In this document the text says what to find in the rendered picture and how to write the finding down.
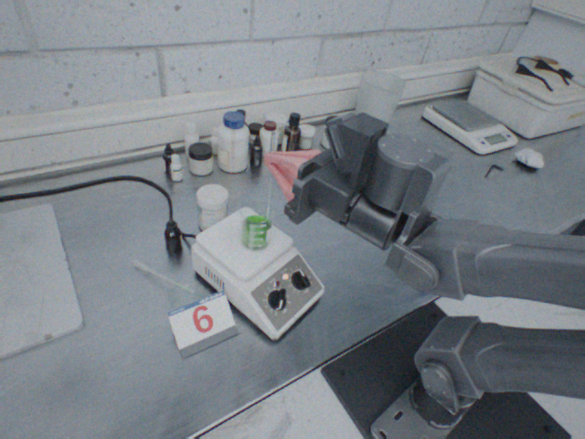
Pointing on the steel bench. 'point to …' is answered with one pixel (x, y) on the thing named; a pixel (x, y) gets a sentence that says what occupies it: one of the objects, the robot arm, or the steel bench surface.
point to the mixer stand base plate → (34, 282)
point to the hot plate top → (221, 243)
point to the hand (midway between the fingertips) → (271, 159)
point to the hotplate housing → (233, 290)
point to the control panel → (298, 298)
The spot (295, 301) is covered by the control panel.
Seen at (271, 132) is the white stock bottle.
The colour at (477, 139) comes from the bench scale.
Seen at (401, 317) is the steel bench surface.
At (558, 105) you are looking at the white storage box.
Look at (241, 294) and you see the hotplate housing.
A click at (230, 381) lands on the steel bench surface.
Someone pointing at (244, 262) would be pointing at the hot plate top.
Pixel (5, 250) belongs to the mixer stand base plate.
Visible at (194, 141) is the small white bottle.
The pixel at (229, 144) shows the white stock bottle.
